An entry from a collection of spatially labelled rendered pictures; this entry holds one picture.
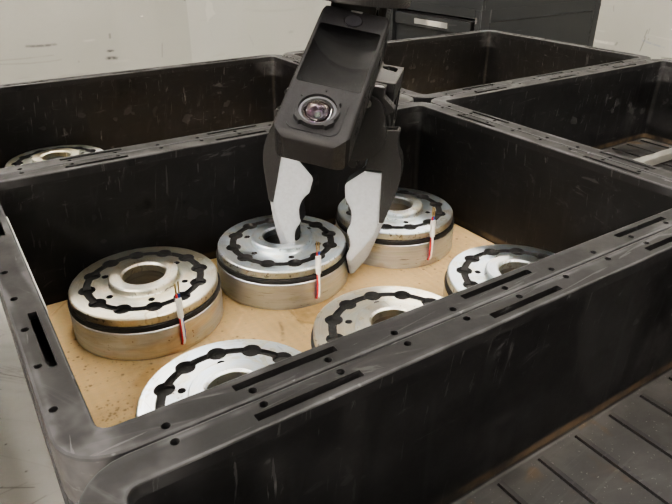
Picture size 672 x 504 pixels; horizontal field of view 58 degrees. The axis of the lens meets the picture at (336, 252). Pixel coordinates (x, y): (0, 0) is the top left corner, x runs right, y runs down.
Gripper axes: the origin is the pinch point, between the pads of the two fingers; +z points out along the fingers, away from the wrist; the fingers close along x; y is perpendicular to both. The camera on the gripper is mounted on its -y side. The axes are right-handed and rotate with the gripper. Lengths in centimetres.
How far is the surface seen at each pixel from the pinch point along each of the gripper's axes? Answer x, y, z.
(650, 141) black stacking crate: -35, 44, -2
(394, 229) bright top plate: -5.1, 4.0, -1.6
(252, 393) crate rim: -2.1, -24.5, -7.7
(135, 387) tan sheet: 8.1, -14.8, 3.2
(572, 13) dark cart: -44, 192, -2
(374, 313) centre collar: -5.3, -9.2, -2.0
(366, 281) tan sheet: -3.8, 0.7, 1.8
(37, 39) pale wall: 196, 243, 50
